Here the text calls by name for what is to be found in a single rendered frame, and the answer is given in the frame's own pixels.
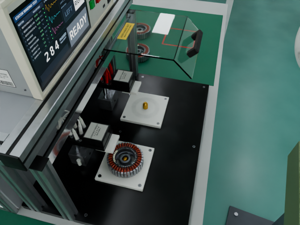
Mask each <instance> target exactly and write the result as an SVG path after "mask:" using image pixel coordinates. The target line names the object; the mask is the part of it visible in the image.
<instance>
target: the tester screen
mask: <svg viewBox="0 0 300 225"><path fill-rule="evenodd" d="M70 1H71V0H33V1H32V2H30V3H29V4H28V5H27V6H26V7H24V8H23V9H22V10H21V11H20V12H19V13H18V14H17V15H15V16H14V17H13V19H14V22H15V24H16V26H17V29H18V31H19V34H20V36H21V38H22V41H23V43H24V45H25V48H26V50H27V52H28V55H29V57H30V59H31V62H32V64H33V67H34V69H35V71H36V73H37V76H38V78H39V81H40V83H41V85H42V88H43V87H44V86H45V84H46V83H47V82H48V80H49V79H50V78H51V76H52V75H53V74H54V73H55V71H56V70H57V69H58V67H59V66H60V65H61V63H62V62H63V61H64V59H65V58H66V57H67V55H68V54H69V53H70V51H71V50H72V49H73V48H74V46H75V45H76V43H77V42H78V41H79V40H80V38H81V37H82V36H83V34H84V33H85V32H86V31H87V29H88V28H89V26H90V25H89V26H88V27H87V28H86V29H85V31H84V32H83V33H82V35H81V36H80V37H79V38H78V40H77V41H76V42H75V44H74V45H73V46H72V47H71V44H70V40H69V37H68V33H67V27H68V26H69V25H70V23H71V22H72V21H73V20H74V19H75V18H76V17H77V16H78V14H79V13H80V12H81V11H82V10H83V9H84V7H86V4H85V1H84V3H83V4H82V5H81V6H80V7H79V8H78V9H77V10H76V12H75V13H74V14H73V15H72V16H71V17H70V18H69V20H68V21H67V22H66V23H65V21H64V17H63V13H62V9H63V8H64V7H65V6H66V5H67V4H68V3H69V2H70ZM56 39H58V42H59V44H60V49H59V50H58V51H57V53H56V54H55V55H54V56H53V58H52V59H51V60H50V61H49V62H48V63H47V64H46V61H45V59H44V56H43V54H44V53H45V52H46V51H47V50H48V49H49V47H50V46H51V45H52V44H53V43H54V41H55V40H56ZM67 43H68V46H69V50H68V51H67V52H66V53H65V54H64V56H63V57H62V58H61V60H60V61H59V62H58V64H57V65H56V66H55V68H54V69H53V70H52V71H51V73H50V74H49V75H48V76H47V78H46V79H45V80H44V82H42V80H41V77H40V76H41V75H42V74H43V72H44V71H45V70H46V69H47V67H48V66H49V65H50V64H51V63H52V62H53V60H54V59H55V58H56V56H57V55H58V54H59V53H60V51H61V50H62V49H63V48H64V46H65V45H66V44H67Z"/></svg>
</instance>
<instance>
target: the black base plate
mask: <svg viewBox="0 0 300 225"><path fill-rule="evenodd" d="M135 81H140V82H141V85H140V88H139V90H138V92H142V93H148V94H153V95H158V96H165V97H169V101H168V104H167V108H166V111H165V115H164V118H163V121H162V126H161V128H160V129H159V128H155V127H150V126H145V125H139V124H135V123H130V122H125V121H121V120H120V118H121V116H122V113H123V111H124V109H125V106H126V104H127V102H128V99H129V94H128V93H122V92H121V91H118V99H117V101H116V103H115V106H114V108H113V110H112V111H110V110H105V109H100V107H99V102H98V97H99V95H100V94H101V92H102V90H103V88H100V87H96V88H95V90H94V92H93V93H92V95H91V97H90V99H89V100H88V102H87V104H86V105H85V107H84V109H83V111H82V112H81V114H80V117H81V118H82V119H83V121H84V123H85V124H89V122H90V121H94V122H99V123H103V124H108V125H111V129H112V131H113V133H112V134H116V135H119V136H120V138H119V141H122V142H129V143H130V142H131V143H134V144H137V145H141V146H147V147H151V148H154V154H153V157H152V160H151V164H150V167H149V171H148V174H147V178H146V182H145V185H144V188H143V191H138V190H134V189H130V188H126V187H121V186H117V185H113V184H109V183H105V182H101V181H97V180H95V176H96V174H97V172H98V170H99V167H100V165H101V162H102V160H103V158H104V155H105V153H106V152H103V151H99V150H94V151H93V153H92V155H91V157H90V159H89V161H88V163H87V166H83V165H81V166H79V165H78V164H75V163H72V162H71V160H70V157H69V155H68V153H69V151H70V149H71V147H72V146H73V145H72V144H68V143H64V144H63V146H62V148H61V150H60V151H59V153H58V155H57V157H56V159H55V160H54V162H53V164H52V165H53V167H54V169H55V171H56V172H57V174H58V176H59V178H60V179H61V182H62V183H63V185H64V187H65V189H66V191H67V192H68V194H69V196H70V198H71V199H72V201H73V203H74V205H75V207H76V208H77V210H78V213H77V215H75V214H74V216H75V220H74V222H76V223H80V224H83V225H188V223H189V217H190V210H191V204H192V196H193V190H194V184H195V178H196V170H197V163H198V157H199V151H200V143H201V136H202V130H203V124H204V116H205V110H206V104H207V97H208V89H209V85H208V84H202V83H195V82H189V81H184V80H178V79H171V78H165V77H159V76H154V75H146V74H141V73H138V74H137V76H136V80H135ZM33 186H34V187H35V189H36V190H37V192H38V193H39V194H40V196H41V197H42V198H43V200H44V201H45V202H46V204H45V206H41V207H42V209H43V210H42V211H41V213H43V214H47V215H51V216H54V217H58V218H62V219H64V218H63V217H62V215H61V214H60V212H59V211H58V210H57V208H56V207H55V205H54V204H53V203H52V201H51V200H50V198H49V197H48V195H47V194H46V193H45V191H44V190H43V188H42V187H41V185H40V184H39V183H38V181H37V180H36V181H35V183H34V185H33Z"/></svg>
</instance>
